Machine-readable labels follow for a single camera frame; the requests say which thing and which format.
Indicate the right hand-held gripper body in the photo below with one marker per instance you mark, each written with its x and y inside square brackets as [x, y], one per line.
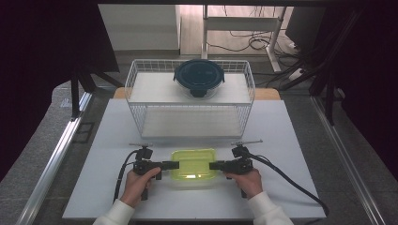
[239, 164]

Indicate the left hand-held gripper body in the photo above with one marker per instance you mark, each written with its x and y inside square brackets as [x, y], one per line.
[144, 165]

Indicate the green rectangular lidded container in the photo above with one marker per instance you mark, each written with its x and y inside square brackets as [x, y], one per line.
[194, 168]

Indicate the round dark blue lidded container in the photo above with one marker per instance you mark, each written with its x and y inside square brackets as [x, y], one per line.
[199, 78]

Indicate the person's right hand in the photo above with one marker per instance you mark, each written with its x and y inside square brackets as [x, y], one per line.
[247, 184]

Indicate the person's left hand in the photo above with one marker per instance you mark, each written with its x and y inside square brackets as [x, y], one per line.
[137, 187]

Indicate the wooden table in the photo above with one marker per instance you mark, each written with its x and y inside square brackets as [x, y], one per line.
[267, 93]

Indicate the black metal stand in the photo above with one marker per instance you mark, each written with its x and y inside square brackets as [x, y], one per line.
[328, 93]
[75, 93]

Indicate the white power strip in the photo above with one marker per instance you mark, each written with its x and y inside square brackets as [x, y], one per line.
[295, 74]

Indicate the white cabinet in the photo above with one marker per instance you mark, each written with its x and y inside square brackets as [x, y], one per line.
[140, 28]

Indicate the dark curtain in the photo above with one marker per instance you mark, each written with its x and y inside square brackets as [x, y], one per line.
[37, 62]
[375, 78]

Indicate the aluminium rail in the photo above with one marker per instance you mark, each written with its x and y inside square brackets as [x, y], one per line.
[344, 162]
[53, 165]

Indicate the white desk frame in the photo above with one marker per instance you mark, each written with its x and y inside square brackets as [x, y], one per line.
[241, 23]

